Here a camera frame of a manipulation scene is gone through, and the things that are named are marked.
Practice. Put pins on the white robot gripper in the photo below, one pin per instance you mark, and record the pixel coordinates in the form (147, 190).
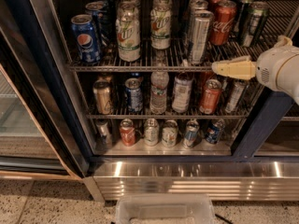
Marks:
(270, 66)

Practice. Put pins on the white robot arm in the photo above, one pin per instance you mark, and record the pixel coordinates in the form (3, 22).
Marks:
(277, 68)

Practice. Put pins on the slim silver can middle shelf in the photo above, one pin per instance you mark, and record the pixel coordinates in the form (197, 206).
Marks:
(237, 91)

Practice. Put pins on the red Coca-Cola can front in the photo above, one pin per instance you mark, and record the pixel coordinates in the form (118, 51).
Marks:
(225, 12)

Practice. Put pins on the green can second row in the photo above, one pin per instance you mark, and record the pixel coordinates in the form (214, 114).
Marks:
(242, 5)

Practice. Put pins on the red can middle shelf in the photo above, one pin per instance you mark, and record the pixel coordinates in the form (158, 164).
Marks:
(210, 96)

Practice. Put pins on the red can shelf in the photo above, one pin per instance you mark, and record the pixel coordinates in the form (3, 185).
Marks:
(127, 131)
(210, 96)

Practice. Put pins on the tall silver can front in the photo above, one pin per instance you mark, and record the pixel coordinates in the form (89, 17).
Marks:
(201, 24)

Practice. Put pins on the tall silver can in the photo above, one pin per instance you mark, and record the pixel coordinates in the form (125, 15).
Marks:
(201, 24)
(194, 5)
(183, 9)

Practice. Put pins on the blue Pepsi can bottom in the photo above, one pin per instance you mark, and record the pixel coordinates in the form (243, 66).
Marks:
(214, 130)

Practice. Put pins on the blue pepsi can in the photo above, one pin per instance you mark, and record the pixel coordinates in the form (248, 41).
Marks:
(109, 8)
(85, 33)
(99, 12)
(214, 130)

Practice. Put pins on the blue silver can bottom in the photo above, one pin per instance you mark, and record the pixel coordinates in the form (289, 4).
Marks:
(191, 132)

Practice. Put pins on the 7UP can front centre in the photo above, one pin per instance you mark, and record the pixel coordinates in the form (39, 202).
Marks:
(160, 27)

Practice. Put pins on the white can bottom shelf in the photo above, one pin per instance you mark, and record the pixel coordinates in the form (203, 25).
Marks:
(170, 133)

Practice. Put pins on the silver can bottom shelf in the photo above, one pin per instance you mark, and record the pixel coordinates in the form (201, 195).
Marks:
(151, 132)

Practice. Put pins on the blue can middle shelf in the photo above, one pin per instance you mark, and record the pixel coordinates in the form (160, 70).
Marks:
(133, 93)

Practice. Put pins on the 7UP can front left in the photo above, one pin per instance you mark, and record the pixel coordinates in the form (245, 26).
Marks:
(128, 32)

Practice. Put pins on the red can bottom shelf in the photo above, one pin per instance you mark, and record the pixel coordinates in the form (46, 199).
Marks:
(127, 131)

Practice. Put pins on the gold can middle shelf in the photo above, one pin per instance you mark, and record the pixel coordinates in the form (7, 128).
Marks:
(103, 98)

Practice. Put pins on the dark can bottom left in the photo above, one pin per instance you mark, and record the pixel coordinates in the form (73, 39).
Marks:
(104, 130)

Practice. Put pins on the blue Pepsi can front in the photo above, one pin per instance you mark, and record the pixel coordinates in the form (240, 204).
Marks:
(85, 33)

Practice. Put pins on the open glass fridge door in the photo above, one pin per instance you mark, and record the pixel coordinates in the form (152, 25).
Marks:
(42, 132)

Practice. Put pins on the white labelled bottle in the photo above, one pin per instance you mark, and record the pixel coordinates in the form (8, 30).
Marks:
(182, 91)

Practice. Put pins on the clear water bottle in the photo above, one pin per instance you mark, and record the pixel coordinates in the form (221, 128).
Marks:
(158, 91)

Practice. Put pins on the clear plastic bin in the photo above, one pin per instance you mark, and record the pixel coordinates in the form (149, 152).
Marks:
(165, 209)

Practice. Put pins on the top wire shelf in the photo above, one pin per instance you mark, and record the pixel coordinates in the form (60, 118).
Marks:
(281, 13)

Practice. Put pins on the wire shelf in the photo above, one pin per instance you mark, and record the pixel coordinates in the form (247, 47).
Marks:
(244, 107)
(281, 13)

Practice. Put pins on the middle wire shelf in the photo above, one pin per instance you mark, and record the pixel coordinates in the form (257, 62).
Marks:
(244, 107)

